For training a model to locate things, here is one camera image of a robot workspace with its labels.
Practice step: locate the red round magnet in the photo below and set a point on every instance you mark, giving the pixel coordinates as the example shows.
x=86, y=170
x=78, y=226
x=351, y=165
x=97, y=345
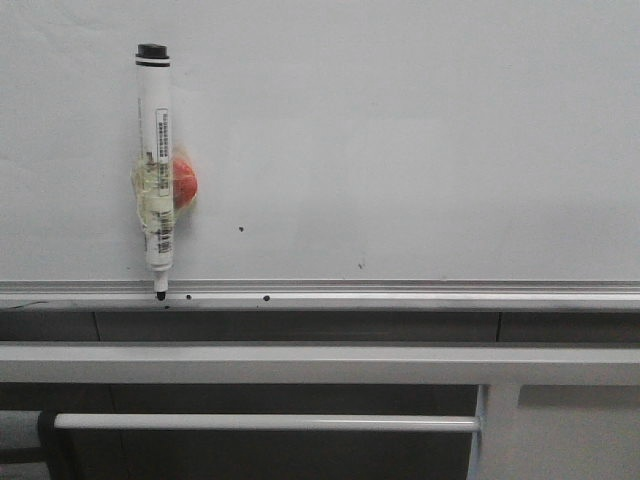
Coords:
x=185, y=183

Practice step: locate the white whiteboard marker pen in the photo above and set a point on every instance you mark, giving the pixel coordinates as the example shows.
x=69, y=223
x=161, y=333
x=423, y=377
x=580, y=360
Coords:
x=152, y=172

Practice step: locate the white whiteboard panel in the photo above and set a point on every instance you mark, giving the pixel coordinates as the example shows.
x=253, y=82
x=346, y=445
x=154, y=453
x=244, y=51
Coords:
x=429, y=140

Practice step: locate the white stand crossbar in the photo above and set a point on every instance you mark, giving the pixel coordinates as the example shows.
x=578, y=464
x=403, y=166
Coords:
x=209, y=364

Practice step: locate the white horizontal stand rod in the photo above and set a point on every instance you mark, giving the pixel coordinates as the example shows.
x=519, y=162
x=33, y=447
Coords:
x=276, y=422

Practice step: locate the aluminium whiteboard tray rail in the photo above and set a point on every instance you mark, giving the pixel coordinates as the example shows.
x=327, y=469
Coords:
x=257, y=295

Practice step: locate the white vertical stand post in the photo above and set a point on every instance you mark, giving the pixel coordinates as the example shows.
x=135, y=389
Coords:
x=496, y=409

